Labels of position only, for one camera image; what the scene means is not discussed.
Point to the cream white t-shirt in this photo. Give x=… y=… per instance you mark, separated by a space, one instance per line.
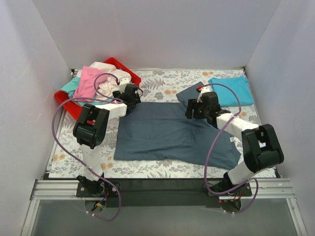
x=107 y=83

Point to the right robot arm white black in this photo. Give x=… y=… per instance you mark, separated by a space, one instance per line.
x=261 y=147

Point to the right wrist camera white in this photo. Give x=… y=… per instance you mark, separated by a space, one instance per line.
x=201 y=90

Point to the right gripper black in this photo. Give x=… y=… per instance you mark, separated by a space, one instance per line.
x=191 y=111

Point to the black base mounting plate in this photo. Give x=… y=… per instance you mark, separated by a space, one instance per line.
x=155 y=192

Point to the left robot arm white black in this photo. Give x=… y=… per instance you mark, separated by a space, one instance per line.
x=90 y=130

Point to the pink t-shirt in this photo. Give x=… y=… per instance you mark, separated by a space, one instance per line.
x=86 y=88

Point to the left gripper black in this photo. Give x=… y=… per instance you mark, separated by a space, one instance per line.
x=118 y=94

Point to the dark blue t-shirt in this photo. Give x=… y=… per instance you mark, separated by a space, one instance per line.
x=158 y=131

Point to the teal t-shirt in bin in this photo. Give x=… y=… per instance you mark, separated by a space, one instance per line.
x=70 y=88

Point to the red plastic bin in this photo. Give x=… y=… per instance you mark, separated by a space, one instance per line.
x=75 y=109

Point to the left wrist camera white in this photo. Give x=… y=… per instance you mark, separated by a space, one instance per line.
x=123 y=81

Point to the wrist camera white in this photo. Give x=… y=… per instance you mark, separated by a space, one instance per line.
x=123 y=81
x=201 y=90

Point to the aluminium frame rail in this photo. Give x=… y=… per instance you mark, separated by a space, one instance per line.
x=48 y=190

